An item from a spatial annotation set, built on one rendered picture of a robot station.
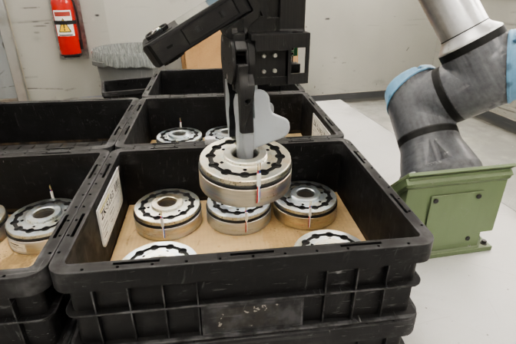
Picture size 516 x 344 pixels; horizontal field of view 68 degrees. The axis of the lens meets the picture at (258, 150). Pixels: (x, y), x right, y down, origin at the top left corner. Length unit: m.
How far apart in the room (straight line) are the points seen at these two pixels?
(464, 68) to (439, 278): 0.37
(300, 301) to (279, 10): 0.31
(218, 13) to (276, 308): 0.32
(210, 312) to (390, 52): 3.97
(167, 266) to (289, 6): 0.28
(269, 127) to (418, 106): 0.44
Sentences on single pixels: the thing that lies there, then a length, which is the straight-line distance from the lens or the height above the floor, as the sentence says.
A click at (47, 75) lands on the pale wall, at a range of 3.74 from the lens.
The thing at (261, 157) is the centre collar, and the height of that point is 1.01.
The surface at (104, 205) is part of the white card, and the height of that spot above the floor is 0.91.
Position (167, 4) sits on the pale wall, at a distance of 3.55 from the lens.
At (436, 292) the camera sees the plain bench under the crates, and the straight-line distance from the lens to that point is 0.76.
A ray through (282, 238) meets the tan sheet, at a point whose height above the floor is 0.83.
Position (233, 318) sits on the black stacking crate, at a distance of 0.46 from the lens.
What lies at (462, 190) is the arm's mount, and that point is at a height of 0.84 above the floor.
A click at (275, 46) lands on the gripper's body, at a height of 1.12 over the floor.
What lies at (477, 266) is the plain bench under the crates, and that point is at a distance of 0.85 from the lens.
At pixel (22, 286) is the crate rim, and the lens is 0.44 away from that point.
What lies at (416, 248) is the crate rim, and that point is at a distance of 0.45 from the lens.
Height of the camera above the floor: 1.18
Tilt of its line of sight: 24 degrees down
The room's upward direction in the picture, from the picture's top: straight up
